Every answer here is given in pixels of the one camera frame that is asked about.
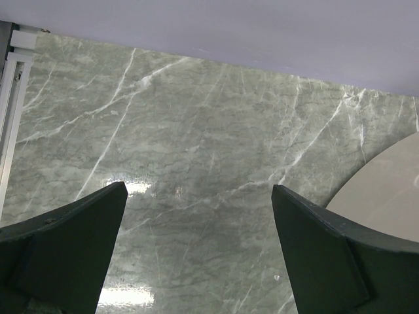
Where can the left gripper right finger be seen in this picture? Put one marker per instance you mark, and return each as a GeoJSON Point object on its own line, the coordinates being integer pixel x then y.
{"type": "Point", "coordinates": [336, 265]}

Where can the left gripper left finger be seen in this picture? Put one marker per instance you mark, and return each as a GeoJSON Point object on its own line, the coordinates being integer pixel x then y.
{"type": "Point", "coordinates": [61, 257]}

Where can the round cream drawer cabinet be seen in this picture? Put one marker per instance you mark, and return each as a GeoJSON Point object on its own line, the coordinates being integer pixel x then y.
{"type": "Point", "coordinates": [383, 194]}

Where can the aluminium rail frame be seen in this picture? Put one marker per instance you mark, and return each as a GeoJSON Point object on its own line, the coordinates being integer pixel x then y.
{"type": "Point", "coordinates": [17, 50]}

